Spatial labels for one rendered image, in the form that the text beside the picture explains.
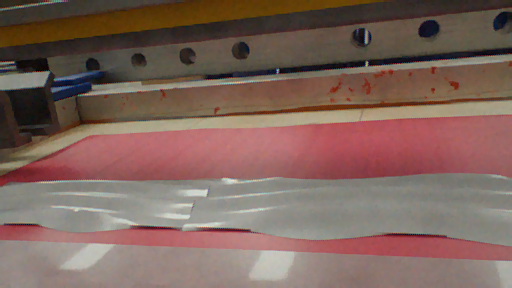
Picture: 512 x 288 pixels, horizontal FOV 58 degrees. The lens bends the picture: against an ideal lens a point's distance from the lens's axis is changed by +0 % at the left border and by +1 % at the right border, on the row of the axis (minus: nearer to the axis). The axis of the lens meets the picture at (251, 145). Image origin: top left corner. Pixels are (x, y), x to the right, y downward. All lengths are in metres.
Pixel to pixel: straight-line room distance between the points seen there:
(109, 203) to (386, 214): 0.15
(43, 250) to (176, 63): 0.36
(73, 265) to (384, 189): 0.15
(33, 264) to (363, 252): 0.15
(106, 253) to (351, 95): 0.29
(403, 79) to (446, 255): 0.27
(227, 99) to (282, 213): 0.27
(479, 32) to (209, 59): 0.29
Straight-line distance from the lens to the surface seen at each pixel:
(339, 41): 0.52
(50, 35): 0.36
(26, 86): 0.45
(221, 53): 0.55
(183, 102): 0.50
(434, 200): 0.24
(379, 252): 0.20
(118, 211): 0.27
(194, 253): 0.21
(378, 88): 0.45
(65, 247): 0.25
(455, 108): 0.43
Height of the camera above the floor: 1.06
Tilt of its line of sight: 16 degrees down
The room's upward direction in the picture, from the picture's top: 7 degrees counter-clockwise
